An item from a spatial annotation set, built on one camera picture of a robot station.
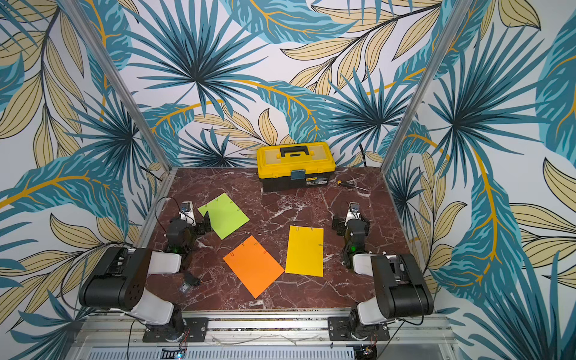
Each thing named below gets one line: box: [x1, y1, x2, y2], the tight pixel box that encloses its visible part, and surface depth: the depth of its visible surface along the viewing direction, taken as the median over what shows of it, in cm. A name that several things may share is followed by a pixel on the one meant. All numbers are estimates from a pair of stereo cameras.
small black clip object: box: [180, 272, 202, 294], surface depth 83 cm
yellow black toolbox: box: [256, 141, 336, 193], surface depth 103 cm
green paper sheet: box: [197, 192, 251, 240], surface depth 105 cm
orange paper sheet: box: [222, 235, 285, 300], surface depth 90 cm
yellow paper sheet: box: [285, 225, 324, 277], surface depth 94 cm
